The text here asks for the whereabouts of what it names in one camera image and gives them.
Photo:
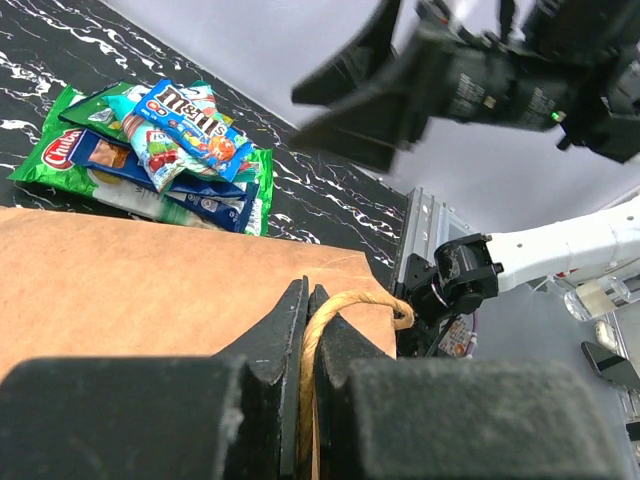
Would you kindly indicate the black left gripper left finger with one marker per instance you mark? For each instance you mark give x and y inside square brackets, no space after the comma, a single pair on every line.
[230,415]

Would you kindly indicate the green Chuba snack bag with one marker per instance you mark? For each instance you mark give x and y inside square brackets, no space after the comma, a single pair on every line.
[50,164]

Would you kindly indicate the brown paper bag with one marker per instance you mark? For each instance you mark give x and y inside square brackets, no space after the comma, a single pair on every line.
[82,286]

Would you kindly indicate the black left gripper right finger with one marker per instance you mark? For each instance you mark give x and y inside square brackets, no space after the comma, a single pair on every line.
[525,406]

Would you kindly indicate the blue M&M's candy bag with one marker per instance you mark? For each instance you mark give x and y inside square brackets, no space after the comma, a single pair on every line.
[206,139]

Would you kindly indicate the teal fruit candy bag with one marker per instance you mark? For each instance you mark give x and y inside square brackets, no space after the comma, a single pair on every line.
[155,150]

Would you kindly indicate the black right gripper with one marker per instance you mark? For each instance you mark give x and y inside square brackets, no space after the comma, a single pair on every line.
[576,67]

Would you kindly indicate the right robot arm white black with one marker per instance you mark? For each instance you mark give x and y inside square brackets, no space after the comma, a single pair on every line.
[471,269]

